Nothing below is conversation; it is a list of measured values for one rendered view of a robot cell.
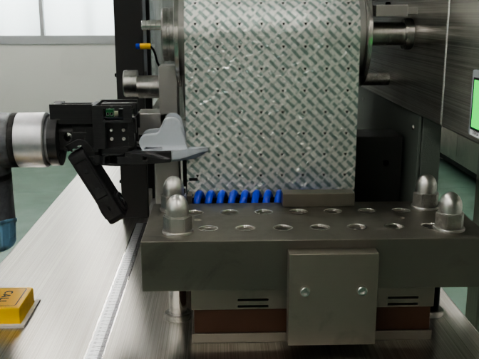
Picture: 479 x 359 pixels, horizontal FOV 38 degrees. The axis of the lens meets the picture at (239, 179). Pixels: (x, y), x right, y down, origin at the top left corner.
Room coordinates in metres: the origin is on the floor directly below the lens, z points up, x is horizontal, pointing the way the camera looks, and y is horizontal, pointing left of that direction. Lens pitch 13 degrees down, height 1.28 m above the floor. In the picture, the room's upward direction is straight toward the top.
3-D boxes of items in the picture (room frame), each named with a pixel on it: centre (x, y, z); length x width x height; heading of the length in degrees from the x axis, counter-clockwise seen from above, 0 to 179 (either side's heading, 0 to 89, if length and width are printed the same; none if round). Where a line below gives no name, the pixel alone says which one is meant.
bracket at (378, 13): (1.00, -0.22, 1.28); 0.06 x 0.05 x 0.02; 92
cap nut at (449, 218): (0.78, -0.25, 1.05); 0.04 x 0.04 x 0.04
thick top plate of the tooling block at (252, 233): (0.82, -0.09, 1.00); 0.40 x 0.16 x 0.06; 92
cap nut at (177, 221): (0.77, 0.07, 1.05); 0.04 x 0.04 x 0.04
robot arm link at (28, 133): (0.93, 0.28, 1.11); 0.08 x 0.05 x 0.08; 2
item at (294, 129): (0.94, -0.04, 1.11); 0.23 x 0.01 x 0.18; 92
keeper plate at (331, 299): (0.73, -0.10, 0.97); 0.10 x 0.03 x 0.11; 92
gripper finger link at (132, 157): (0.91, 0.13, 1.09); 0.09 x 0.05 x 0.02; 91
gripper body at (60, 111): (0.93, 0.20, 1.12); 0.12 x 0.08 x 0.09; 92
